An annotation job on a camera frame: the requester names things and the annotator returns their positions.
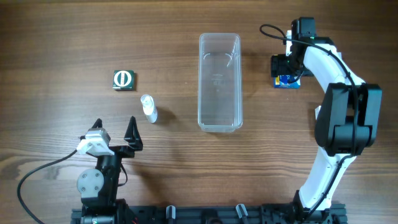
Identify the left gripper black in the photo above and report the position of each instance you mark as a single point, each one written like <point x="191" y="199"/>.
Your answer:
<point x="117" y="149"/>

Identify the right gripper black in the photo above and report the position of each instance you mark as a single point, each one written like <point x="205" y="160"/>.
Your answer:
<point x="277" y="66"/>

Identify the blue VapoDrops box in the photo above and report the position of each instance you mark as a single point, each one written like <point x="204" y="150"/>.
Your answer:
<point x="287" y="84"/>

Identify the dark green ointment box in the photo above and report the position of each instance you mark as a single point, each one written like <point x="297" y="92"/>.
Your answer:
<point x="123" y="80"/>

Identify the white green caplets box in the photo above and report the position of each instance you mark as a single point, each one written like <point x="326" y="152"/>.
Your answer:
<point x="317" y="110"/>

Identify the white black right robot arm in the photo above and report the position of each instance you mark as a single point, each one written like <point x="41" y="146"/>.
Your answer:
<point x="346" y="121"/>

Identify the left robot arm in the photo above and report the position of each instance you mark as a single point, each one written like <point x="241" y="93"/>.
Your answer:
<point x="99" y="186"/>

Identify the clear plastic container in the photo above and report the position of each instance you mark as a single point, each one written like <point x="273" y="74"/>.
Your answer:
<point x="220" y="83"/>

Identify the small white spray bottle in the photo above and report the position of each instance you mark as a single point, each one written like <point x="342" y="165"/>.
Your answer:
<point x="149" y="108"/>

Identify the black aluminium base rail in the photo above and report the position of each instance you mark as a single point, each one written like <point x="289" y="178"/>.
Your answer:
<point x="267" y="213"/>

